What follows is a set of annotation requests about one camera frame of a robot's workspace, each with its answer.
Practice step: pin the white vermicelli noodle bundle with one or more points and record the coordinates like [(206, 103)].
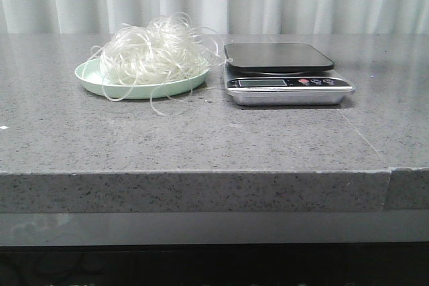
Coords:
[(165, 59)]

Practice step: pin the black silver kitchen scale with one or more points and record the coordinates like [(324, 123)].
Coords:
[(270, 74)]

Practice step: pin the light green plastic plate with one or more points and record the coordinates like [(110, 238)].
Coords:
[(92, 80)]

